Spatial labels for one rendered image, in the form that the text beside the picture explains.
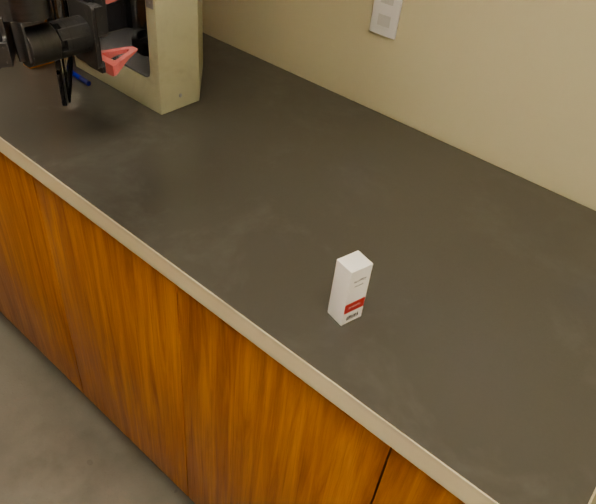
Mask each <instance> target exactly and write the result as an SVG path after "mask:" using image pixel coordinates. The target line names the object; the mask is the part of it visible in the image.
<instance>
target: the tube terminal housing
mask: <svg viewBox="0 0 596 504"><path fill-rule="evenodd" d="M146 20H147V34H148V48H149V62H150V76H149V77H144V76H143V75H141V74H139V73H137V72H135V71H133V70H131V69H130V68H128V67H126V66H123V68H122V69H121V70H120V72H119V73H118V74H117V75H116V76H111V75H109V74H107V73H103V74H102V73H101V72H99V71H97V70H95V69H94V68H92V67H90V66H89V65H88V64H87V63H85V62H84V61H82V60H80V59H78V58H77V57H76V55H74V56H75V63H76V66H77V67H78V68H80V69H82V70H84V71H85V72H87V73H89V74H91V75H92V76H94V77H96V78H98V79H99V80H101V81H103V82H105V83H106V84H108V85H110V86H112V87H113V88H115V89H117V90H119V91H120V92H122V93H124V94H126V95H127V96H129V97H131V98H133V99H134V100H136V101H138V102H140V103H141V104H143V105H145V106H147V107H148V108H150V109H152V110H154V111H155V112H157V113H159V114H161V115H163V114H166V113H168V112H171V111H173V110H176V109H179V108H181V107H184V106H186V105H189V104H191V103H194V102H197V101H199V98H200V89H201V80H202V70H203V14H202V0H153V10H152V9H150V8H148V7H146Z"/></svg>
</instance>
